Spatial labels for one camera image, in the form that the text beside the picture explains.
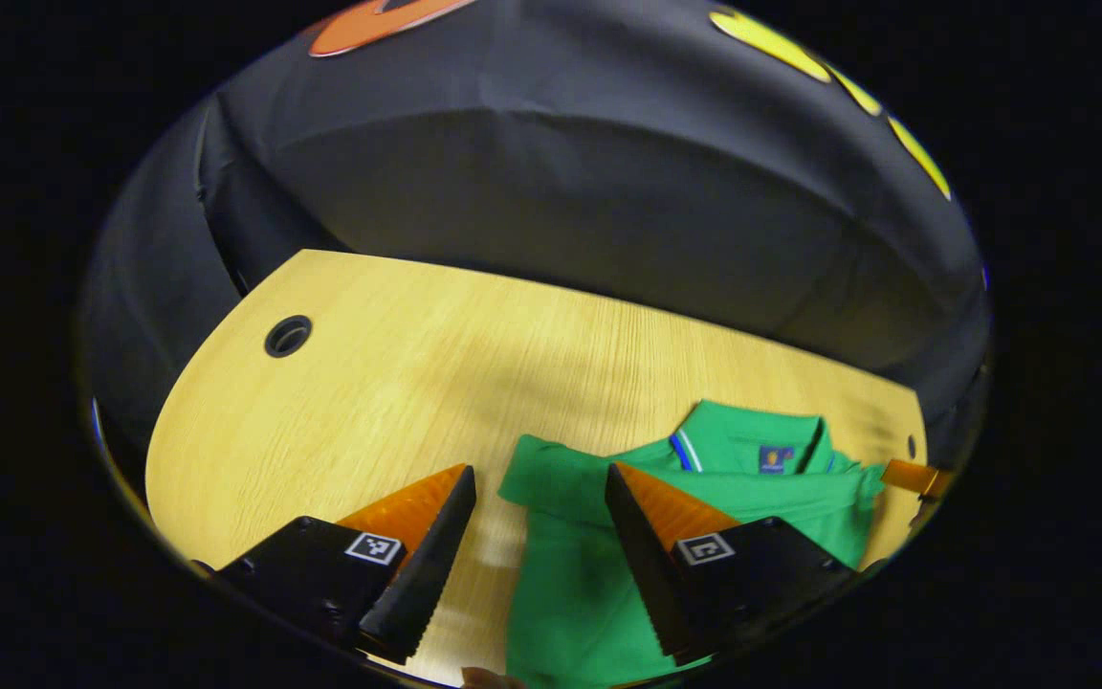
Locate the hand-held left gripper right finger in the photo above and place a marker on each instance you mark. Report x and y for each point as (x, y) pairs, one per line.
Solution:
(651, 574)

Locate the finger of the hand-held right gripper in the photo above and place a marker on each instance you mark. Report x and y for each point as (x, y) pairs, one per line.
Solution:
(910, 476)

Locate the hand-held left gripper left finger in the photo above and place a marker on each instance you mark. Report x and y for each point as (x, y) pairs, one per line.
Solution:
(427, 574)

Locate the green T-shirt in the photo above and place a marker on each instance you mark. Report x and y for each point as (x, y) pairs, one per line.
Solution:
(570, 593)

